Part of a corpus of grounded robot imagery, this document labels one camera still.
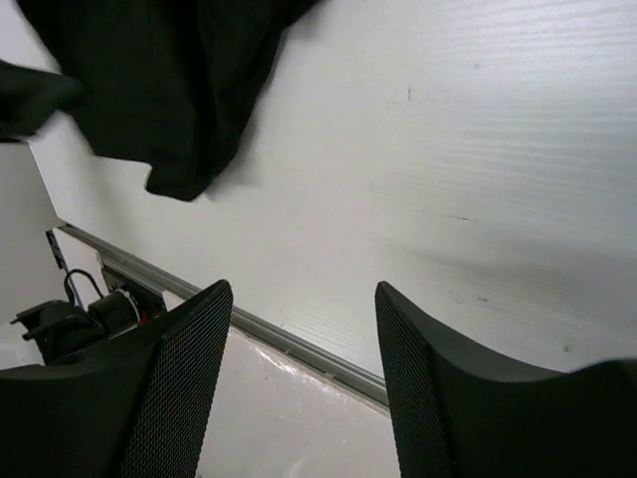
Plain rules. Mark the black skirt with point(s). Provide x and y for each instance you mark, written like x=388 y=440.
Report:
x=171 y=84

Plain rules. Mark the aluminium front rail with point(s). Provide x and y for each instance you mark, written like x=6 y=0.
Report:
x=203 y=321

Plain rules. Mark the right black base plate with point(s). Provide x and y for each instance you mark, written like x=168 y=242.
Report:
x=100 y=303

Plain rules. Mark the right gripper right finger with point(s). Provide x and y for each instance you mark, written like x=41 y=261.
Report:
x=460 y=409

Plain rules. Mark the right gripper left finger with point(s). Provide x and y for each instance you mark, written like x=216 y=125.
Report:
x=99 y=413

